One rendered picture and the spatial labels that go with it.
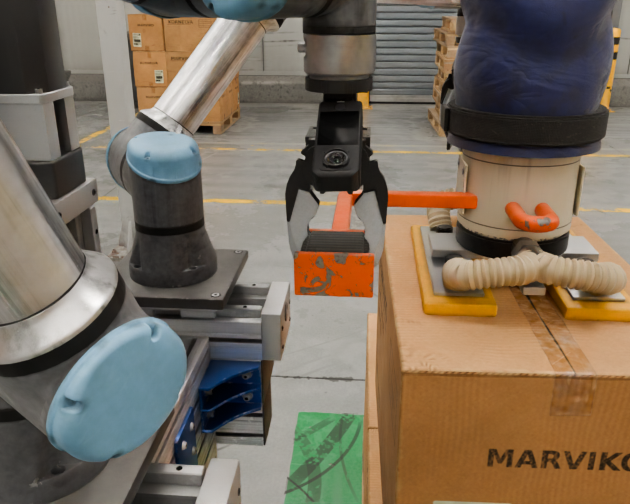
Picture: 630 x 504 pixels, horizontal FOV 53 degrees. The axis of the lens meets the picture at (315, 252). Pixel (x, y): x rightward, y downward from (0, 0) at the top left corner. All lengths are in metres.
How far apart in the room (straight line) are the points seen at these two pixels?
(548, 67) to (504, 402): 0.43
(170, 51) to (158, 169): 6.85
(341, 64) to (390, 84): 9.53
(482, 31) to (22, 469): 0.74
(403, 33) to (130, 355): 9.76
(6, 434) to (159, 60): 7.35
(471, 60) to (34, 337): 0.67
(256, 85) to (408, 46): 2.39
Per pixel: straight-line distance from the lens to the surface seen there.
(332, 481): 2.24
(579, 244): 1.08
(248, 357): 1.12
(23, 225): 0.44
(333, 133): 0.64
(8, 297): 0.46
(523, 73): 0.90
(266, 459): 2.33
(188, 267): 1.09
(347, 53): 0.66
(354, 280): 0.69
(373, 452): 1.49
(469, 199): 0.97
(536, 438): 0.85
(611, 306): 0.95
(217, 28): 1.22
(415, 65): 10.17
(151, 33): 7.90
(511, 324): 0.90
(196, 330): 1.11
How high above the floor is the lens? 1.48
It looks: 21 degrees down
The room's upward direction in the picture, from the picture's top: straight up
